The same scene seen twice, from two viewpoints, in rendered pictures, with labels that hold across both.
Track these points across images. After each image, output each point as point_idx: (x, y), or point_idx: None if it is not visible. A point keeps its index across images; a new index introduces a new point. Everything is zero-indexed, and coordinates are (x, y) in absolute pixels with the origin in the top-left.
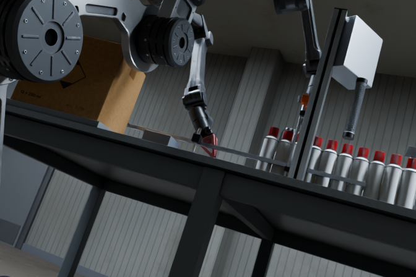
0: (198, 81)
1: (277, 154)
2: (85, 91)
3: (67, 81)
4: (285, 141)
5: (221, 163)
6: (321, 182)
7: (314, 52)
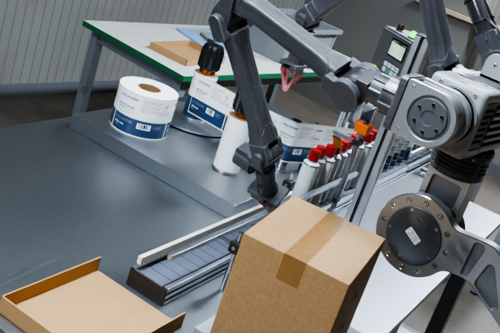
0: (275, 131)
1: (316, 178)
2: (350, 315)
3: (344, 321)
4: (324, 163)
5: (421, 302)
6: (335, 186)
7: (327, 13)
